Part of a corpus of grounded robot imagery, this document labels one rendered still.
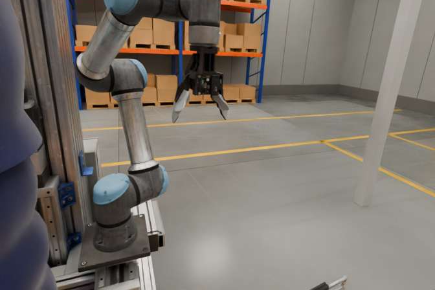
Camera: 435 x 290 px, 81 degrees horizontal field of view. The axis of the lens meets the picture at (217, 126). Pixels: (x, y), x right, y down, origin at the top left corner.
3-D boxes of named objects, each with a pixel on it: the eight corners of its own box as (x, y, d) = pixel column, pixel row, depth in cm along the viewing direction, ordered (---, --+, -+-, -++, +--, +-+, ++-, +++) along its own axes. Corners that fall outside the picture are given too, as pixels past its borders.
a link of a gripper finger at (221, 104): (231, 124, 68) (213, 98, 64) (223, 118, 73) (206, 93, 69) (240, 117, 68) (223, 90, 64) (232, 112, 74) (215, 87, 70)
